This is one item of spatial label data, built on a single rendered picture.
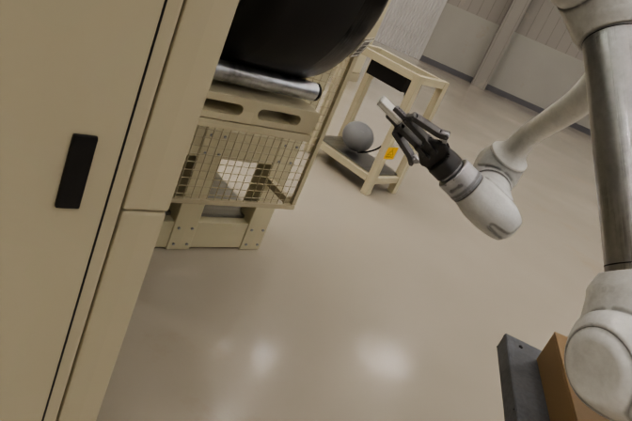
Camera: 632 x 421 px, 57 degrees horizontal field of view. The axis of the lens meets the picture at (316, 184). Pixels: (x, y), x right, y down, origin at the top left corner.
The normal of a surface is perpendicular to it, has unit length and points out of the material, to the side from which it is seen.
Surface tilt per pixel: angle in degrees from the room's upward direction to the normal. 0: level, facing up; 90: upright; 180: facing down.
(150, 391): 0
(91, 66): 90
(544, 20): 90
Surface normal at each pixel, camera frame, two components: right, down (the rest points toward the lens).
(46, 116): 0.53, 0.50
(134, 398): 0.37, -0.86
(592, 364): -0.89, -0.04
